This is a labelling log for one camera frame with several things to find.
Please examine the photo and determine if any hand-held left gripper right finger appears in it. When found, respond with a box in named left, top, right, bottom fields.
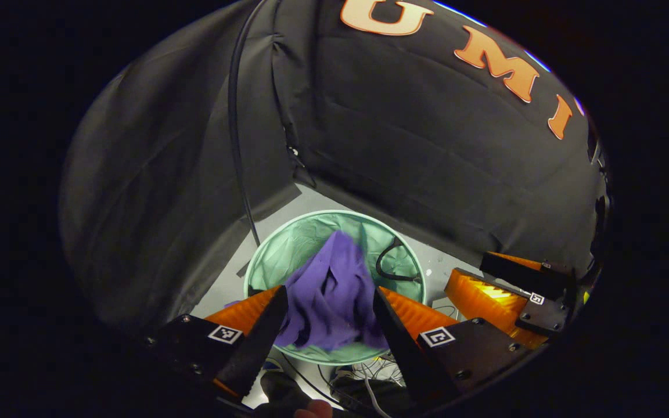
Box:
left=372, top=286, right=538, bottom=407

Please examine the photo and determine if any lettered black backdrop cloth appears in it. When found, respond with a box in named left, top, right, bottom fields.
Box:
left=271, top=0, right=611, bottom=279

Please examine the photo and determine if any plain black backdrop cloth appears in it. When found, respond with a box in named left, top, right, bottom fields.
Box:
left=59, top=0, right=312, bottom=337

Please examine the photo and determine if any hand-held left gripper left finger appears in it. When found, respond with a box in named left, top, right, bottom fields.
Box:
left=143, top=284, right=290, bottom=407

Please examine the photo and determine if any black clothes rack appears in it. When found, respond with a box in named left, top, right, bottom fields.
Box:
left=227, top=0, right=271, bottom=249

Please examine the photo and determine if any green laundry hamper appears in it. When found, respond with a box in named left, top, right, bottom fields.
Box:
left=243, top=210, right=427, bottom=366

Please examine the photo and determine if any tangle of white cables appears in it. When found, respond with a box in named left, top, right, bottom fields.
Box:
left=343, top=354, right=408, bottom=418

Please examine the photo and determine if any purple ribbed jacket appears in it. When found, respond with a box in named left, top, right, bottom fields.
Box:
left=224, top=230, right=390, bottom=352

